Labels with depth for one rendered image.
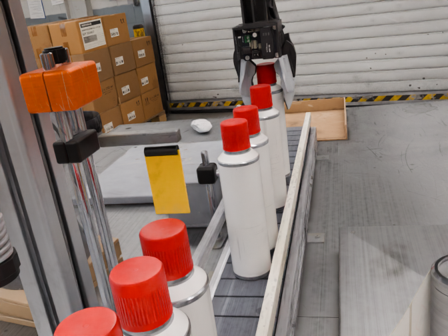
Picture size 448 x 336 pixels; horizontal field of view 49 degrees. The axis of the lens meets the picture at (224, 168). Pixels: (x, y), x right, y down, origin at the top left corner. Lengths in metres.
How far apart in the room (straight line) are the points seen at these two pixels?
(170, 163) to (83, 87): 0.09
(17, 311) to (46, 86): 0.45
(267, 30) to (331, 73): 4.09
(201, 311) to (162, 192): 0.11
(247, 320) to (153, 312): 0.29
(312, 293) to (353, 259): 0.08
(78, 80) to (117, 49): 4.13
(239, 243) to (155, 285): 0.34
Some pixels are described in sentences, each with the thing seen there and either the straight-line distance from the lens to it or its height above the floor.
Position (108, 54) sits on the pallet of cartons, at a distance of 4.40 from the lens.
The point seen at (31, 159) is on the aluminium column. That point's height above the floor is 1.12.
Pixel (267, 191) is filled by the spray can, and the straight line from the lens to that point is 0.67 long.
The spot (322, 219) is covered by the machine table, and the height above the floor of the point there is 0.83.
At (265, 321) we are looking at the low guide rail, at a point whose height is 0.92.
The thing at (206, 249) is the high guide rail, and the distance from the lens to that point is 0.57.
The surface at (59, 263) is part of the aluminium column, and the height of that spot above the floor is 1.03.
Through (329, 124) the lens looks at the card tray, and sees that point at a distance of 1.44.
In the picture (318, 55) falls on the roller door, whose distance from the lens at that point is 4.85.
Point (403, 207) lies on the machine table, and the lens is 0.94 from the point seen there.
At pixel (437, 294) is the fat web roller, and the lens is 0.31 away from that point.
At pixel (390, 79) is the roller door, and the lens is 4.79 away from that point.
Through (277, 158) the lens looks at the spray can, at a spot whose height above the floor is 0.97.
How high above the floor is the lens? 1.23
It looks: 20 degrees down
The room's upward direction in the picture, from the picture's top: 8 degrees counter-clockwise
